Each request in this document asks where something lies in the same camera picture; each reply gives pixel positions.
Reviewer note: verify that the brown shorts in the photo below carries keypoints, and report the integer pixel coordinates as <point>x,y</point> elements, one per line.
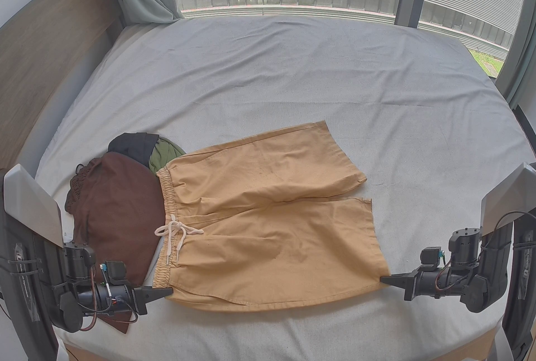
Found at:
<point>117,217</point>

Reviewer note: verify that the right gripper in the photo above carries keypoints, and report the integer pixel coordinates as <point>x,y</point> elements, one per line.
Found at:
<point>435,284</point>

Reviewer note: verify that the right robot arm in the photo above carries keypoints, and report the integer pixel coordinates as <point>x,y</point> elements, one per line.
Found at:
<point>506,200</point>

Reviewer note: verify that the black garment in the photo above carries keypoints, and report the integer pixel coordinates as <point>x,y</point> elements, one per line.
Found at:
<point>130,146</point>

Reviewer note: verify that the bed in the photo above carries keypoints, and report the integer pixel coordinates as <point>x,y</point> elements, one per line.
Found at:
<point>293,79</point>

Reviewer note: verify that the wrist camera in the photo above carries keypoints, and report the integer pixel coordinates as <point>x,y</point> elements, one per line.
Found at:
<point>116,271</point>
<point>430,257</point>

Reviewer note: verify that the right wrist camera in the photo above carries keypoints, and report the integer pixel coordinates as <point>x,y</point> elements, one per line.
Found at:
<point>430,257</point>

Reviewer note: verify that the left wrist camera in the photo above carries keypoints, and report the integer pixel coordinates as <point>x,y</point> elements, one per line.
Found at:
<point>116,271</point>

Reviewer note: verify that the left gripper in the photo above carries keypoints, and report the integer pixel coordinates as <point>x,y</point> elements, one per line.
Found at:
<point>121,296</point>

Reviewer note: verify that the white garment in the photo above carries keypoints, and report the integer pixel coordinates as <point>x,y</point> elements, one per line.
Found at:
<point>154,267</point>

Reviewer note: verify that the green garment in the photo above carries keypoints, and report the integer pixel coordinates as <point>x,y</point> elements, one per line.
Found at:
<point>165,158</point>

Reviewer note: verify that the tan shorts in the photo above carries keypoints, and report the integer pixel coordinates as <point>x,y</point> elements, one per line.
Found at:
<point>272,225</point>

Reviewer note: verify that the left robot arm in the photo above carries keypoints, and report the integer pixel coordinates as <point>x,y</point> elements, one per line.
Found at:
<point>29,204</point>

